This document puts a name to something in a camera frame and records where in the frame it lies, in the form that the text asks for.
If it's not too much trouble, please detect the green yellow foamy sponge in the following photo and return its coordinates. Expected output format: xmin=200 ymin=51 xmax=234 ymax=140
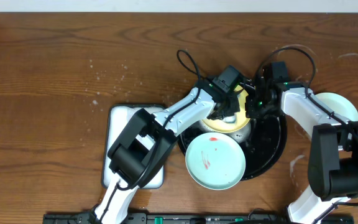
xmin=222 ymin=115 xmax=236 ymax=123

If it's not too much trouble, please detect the yellow plate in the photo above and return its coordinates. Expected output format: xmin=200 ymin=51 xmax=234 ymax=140
xmin=201 ymin=85 xmax=250 ymax=133

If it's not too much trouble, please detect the mint green plate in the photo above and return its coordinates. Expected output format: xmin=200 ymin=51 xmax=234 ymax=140
xmin=185 ymin=133 xmax=246 ymax=190
xmin=316 ymin=93 xmax=358 ymax=121

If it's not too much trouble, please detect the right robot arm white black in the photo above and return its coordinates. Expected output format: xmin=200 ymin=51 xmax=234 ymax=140
xmin=246 ymin=75 xmax=358 ymax=223

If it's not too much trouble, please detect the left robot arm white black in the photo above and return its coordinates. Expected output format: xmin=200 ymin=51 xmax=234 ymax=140
xmin=94 ymin=78 xmax=240 ymax=223

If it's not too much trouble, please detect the round black tray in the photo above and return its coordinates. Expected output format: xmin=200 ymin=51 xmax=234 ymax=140
xmin=177 ymin=73 xmax=288 ymax=181

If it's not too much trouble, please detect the black rectangular tray with foam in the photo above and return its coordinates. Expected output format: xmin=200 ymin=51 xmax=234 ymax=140
xmin=101 ymin=105 xmax=164 ymax=189

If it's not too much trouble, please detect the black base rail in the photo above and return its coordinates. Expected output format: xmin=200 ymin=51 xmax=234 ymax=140
xmin=42 ymin=207 xmax=354 ymax=224

